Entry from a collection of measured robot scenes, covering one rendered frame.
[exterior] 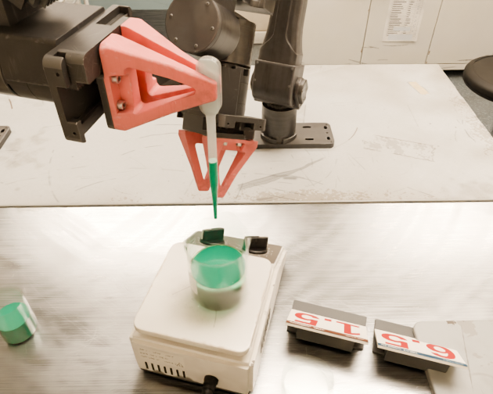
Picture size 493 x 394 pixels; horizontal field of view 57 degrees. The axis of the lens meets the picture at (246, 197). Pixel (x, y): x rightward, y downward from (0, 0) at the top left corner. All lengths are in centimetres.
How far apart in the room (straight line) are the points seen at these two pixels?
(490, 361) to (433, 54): 270
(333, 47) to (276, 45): 223
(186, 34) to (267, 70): 30
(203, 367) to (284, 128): 46
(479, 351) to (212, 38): 44
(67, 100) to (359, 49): 274
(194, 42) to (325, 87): 60
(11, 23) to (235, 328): 32
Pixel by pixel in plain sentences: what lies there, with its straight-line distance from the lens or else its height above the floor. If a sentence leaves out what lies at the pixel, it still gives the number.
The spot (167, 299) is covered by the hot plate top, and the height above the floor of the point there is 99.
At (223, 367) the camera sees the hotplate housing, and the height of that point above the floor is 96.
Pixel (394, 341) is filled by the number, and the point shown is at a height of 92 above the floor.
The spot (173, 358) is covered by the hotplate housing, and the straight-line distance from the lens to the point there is 49.
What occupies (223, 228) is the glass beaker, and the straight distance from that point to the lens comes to 46.
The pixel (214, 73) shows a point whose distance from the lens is 33.
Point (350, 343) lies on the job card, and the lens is 54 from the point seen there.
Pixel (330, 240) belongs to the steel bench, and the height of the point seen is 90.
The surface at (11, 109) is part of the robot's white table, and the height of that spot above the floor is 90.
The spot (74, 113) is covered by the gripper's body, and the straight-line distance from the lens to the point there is 35.
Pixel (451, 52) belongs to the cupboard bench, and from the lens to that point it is 322.
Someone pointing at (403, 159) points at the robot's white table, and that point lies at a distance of 84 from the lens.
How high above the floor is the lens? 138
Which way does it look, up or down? 42 degrees down
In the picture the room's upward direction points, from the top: straight up
